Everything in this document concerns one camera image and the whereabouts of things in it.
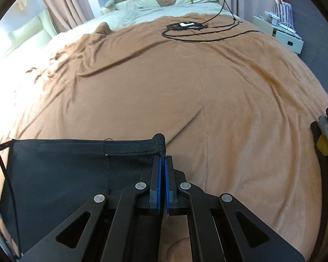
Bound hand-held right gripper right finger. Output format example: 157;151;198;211
165;155;308;262

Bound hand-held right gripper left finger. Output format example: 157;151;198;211
21;155;163;262

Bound black mesh shorts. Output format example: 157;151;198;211
0;133;167;262

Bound brown blanket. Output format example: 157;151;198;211
6;13;328;262

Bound cream padded headboard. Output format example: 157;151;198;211
6;8;58;58

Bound black device with white label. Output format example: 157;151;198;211
167;22;208;30

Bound black yellow cloth bundle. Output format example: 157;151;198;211
311;106;328;252

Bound white nightstand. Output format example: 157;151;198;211
253;15;304;54

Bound striped gift bag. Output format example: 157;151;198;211
273;0;293;29

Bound thick black gripper cable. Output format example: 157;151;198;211
0;134;21;254

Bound thin black cable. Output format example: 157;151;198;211
162;0;263;43

